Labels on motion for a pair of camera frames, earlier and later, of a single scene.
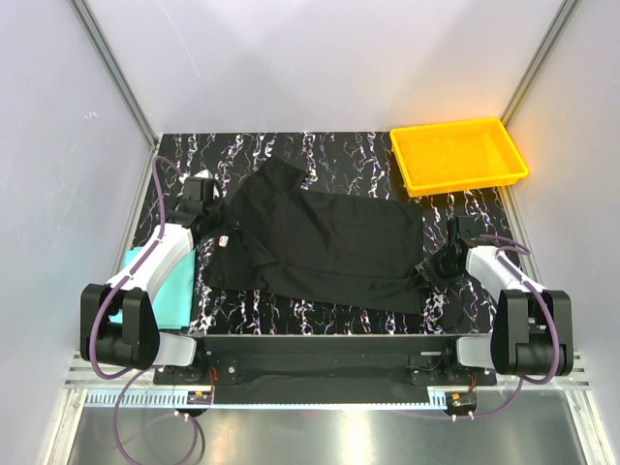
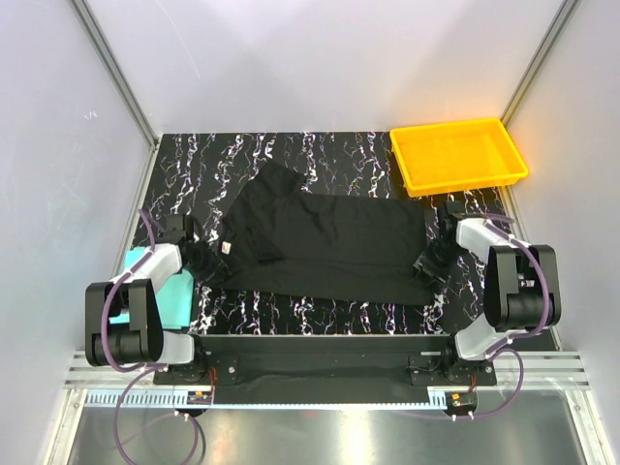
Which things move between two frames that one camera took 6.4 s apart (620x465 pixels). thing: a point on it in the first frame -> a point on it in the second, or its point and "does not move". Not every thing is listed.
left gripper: x=216 y=196 -> x=213 y=265
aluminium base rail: x=78 y=376 does not move
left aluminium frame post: x=114 y=71 does not move
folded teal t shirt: x=173 y=296 does not move
